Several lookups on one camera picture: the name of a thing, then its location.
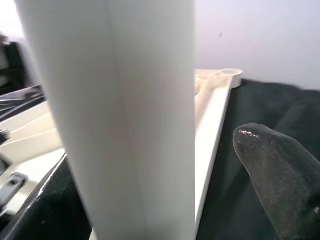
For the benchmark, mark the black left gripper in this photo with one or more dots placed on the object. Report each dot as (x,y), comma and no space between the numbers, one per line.
(11,187)

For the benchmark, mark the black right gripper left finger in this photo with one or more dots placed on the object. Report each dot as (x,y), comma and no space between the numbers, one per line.
(50,212)

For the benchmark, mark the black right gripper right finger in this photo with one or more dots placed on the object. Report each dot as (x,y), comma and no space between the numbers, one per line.
(282,180)

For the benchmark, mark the white ribbed plastic table top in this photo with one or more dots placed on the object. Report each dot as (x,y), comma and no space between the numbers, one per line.
(212,120)

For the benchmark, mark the white tapered plastic table leg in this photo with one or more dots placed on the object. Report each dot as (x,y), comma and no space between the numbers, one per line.
(112,112)

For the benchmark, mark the black quilted bench cover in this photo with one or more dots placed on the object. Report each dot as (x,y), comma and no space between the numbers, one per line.
(275,105)

